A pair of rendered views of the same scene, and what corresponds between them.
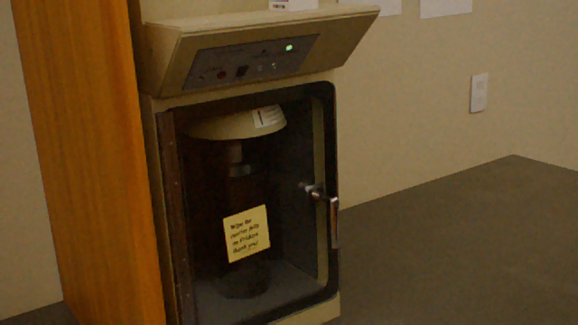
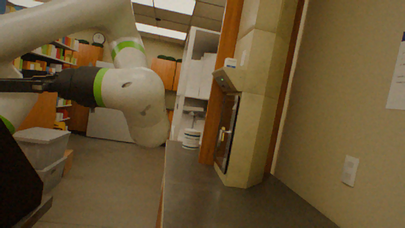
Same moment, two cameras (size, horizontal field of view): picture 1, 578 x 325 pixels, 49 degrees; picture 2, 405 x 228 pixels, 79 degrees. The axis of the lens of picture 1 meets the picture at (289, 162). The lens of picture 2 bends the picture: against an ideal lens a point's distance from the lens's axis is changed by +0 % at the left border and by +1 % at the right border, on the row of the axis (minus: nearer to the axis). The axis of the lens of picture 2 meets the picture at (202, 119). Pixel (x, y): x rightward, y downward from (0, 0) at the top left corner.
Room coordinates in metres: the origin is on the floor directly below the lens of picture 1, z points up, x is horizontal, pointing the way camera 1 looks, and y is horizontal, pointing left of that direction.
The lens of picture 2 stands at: (1.38, -1.23, 1.34)
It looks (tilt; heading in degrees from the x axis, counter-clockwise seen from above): 5 degrees down; 115
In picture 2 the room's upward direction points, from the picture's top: 10 degrees clockwise
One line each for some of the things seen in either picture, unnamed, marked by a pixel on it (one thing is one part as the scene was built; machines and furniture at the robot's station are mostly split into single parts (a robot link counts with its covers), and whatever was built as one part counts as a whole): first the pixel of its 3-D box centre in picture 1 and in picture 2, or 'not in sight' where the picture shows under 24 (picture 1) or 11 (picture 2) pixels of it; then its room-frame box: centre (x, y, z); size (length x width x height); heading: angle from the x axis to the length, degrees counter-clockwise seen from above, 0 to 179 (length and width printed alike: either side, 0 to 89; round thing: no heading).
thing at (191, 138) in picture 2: not in sight; (191, 139); (0.51, 0.51, 1.02); 0.13 x 0.13 x 0.15
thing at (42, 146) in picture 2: not in sight; (40, 146); (-1.37, 0.51, 0.49); 0.60 x 0.42 x 0.33; 124
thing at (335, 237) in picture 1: (327, 218); (223, 138); (0.97, -0.06, 1.17); 0.05 x 0.03 x 0.10; 33
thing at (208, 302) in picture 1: (262, 216); (225, 131); (0.93, 0.05, 1.19); 0.30 x 0.01 x 0.40; 123
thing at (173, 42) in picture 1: (269, 49); (225, 81); (0.89, 0.02, 1.46); 0.32 x 0.11 x 0.10; 124
